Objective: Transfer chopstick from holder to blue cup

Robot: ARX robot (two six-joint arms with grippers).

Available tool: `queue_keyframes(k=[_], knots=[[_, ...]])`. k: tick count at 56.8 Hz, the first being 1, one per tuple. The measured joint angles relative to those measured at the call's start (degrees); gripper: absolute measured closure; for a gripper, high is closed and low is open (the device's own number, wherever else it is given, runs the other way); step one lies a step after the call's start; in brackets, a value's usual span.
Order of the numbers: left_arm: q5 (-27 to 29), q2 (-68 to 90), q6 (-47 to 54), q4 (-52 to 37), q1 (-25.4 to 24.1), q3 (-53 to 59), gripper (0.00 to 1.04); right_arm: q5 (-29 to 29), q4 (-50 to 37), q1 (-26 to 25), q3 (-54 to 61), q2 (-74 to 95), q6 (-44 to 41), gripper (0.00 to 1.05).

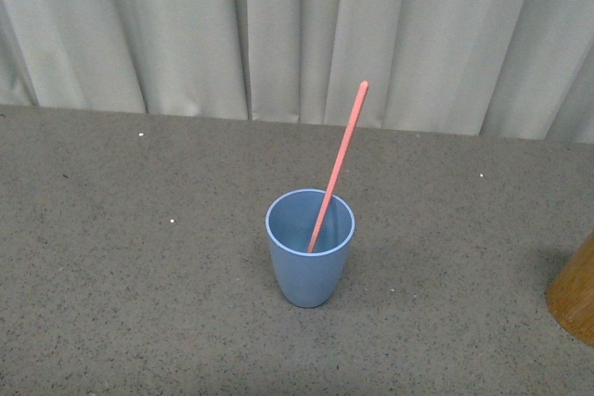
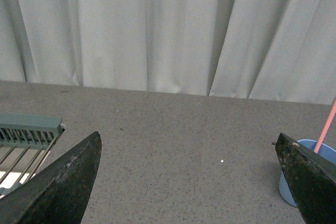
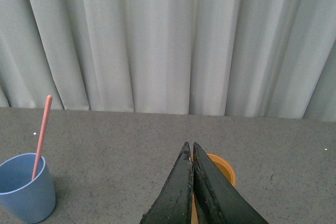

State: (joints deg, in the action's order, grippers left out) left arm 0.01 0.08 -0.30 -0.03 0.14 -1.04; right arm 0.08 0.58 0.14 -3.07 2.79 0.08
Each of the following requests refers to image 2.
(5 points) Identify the grey-white curtain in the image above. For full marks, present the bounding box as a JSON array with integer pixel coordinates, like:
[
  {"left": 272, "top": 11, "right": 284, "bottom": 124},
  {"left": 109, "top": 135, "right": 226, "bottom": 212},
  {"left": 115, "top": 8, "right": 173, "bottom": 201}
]
[{"left": 1, "top": 0, "right": 335, "bottom": 104}]

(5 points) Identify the pink chopstick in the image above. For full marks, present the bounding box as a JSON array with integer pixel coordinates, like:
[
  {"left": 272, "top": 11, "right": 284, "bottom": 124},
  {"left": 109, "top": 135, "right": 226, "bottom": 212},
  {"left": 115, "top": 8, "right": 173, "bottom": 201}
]
[{"left": 313, "top": 100, "right": 336, "bottom": 153}]

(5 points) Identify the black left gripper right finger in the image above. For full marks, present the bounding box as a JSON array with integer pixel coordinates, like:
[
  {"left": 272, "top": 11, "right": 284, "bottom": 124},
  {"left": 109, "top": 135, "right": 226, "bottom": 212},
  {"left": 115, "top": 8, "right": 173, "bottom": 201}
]
[{"left": 275, "top": 133, "right": 335, "bottom": 223}]

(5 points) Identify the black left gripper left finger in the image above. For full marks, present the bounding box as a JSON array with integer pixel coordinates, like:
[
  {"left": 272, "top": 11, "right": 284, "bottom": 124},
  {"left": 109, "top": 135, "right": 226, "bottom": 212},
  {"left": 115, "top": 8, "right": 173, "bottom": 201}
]
[{"left": 1, "top": 132, "right": 102, "bottom": 223}]

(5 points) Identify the green dish rack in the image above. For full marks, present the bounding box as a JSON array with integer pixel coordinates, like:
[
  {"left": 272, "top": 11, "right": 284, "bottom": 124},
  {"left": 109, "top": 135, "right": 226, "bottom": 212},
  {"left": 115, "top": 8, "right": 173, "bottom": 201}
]
[{"left": 1, "top": 113, "right": 65, "bottom": 197}]

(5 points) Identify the light blue cup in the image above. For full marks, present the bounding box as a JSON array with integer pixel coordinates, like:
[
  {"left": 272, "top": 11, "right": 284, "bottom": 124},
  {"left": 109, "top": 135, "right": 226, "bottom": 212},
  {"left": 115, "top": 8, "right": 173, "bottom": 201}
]
[{"left": 279, "top": 139, "right": 335, "bottom": 207}]

